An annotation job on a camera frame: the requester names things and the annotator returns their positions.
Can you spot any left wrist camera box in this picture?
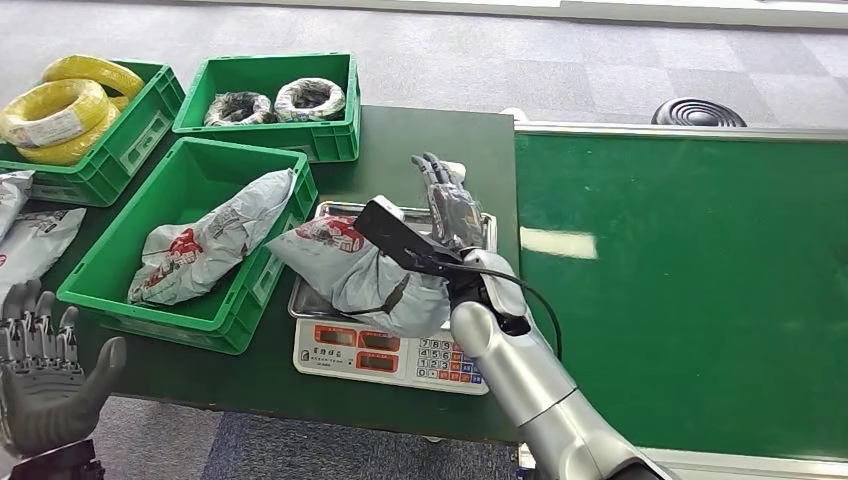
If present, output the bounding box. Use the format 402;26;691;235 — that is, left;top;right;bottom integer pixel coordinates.
6;438;106;480

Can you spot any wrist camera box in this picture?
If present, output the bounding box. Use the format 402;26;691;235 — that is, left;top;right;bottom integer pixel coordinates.
352;195;465;278
6;438;106;480

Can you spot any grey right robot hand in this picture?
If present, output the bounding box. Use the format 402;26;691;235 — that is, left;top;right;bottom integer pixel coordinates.
410;152;489;254

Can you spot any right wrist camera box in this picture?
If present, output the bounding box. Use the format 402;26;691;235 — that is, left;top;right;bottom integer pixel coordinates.
352;195;465;278

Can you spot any green crate holding yellow coils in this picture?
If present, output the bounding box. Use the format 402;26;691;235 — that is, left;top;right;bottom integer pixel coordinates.
0;59;186;208

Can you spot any electronic scale with steel tray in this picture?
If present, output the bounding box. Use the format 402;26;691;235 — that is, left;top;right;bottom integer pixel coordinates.
288;200;498;397

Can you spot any flat grey plastic package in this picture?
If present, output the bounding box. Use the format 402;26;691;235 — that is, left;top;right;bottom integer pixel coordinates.
0;208;87;289

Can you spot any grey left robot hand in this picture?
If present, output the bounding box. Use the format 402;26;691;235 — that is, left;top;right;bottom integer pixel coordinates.
0;279;127;458

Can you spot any large green plastic crate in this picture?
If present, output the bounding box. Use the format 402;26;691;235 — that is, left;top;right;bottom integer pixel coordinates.
56;137;319;356

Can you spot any green conveyor belt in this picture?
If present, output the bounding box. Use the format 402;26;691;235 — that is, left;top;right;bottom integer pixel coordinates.
515;122;848;480

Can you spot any grey package with red print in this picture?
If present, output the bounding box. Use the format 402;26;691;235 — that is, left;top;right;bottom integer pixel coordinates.
266;215;453;339
127;168;297;307

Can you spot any small grey plastic package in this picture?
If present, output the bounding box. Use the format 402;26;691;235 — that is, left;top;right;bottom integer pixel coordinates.
0;170;35;240

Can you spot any yellow wire coil with label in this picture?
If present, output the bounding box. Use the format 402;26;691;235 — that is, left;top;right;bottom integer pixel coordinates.
0;78;111;150

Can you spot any green crate holding wrapped coils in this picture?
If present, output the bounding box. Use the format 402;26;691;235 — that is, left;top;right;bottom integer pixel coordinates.
172;52;362;164

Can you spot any black ribbed round disc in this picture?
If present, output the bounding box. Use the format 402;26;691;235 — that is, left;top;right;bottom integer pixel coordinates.
651;97;748;127

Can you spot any dark wrapped wire coil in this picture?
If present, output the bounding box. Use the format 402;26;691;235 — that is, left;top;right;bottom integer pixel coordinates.
203;91;278;128

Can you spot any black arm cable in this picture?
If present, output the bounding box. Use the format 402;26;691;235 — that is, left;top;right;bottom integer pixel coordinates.
437;261;564;362

